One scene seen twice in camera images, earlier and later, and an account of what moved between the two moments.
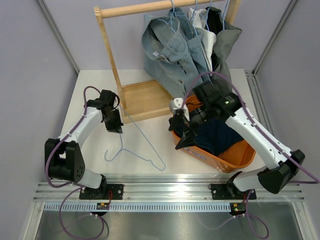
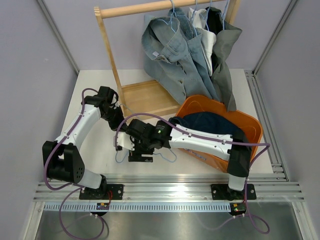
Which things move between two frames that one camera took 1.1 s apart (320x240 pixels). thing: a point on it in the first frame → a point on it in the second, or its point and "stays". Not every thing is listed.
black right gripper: [188, 138] → [136, 155]
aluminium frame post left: [59, 35] stays
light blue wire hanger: [122, 148] → [153, 153]
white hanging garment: [199, 17] stays
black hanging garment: [214, 20] stays
